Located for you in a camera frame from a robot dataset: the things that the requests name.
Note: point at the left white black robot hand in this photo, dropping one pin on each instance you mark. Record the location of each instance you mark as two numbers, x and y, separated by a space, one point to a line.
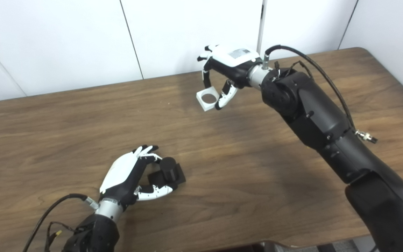
119 175

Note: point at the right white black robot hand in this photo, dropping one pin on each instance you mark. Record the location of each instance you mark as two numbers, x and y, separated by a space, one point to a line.
234 61

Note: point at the white square piece with hole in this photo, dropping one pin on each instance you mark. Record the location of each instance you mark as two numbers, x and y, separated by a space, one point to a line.
203 103

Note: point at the black peg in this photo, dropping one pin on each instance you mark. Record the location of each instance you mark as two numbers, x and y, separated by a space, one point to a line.
176 173

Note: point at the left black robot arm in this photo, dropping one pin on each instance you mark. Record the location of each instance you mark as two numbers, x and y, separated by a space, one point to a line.
93 234

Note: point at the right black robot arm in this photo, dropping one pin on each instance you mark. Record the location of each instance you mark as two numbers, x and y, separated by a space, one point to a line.
310 112

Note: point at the silver plug on right arm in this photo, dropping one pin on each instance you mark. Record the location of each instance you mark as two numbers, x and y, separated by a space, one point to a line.
366 135

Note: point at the black robot torso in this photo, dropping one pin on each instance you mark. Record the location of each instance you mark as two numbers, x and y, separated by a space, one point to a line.
271 247

